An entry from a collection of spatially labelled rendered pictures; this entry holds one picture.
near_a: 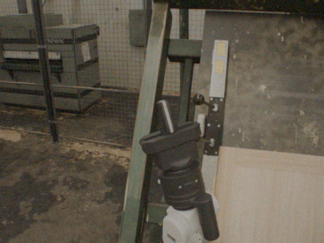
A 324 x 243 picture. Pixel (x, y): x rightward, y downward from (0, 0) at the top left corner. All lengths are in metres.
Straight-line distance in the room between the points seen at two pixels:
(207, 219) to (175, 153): 0.15
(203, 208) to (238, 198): 0.44
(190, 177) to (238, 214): 0.48
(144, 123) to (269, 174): 0.46
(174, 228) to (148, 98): 0.56
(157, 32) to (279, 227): 0.81
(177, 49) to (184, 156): 0.69
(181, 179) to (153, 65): 0.61
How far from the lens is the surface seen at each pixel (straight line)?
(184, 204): 0.59
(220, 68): 1.06
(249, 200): 1.02
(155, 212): 1.09
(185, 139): 0.55
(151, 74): 1.07
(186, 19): 1.70
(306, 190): 1.05
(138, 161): 1.01
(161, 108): 0.54
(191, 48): 1.18
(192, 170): 0.57
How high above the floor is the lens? 1.83
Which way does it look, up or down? 23 degrees down
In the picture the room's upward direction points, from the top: straight up
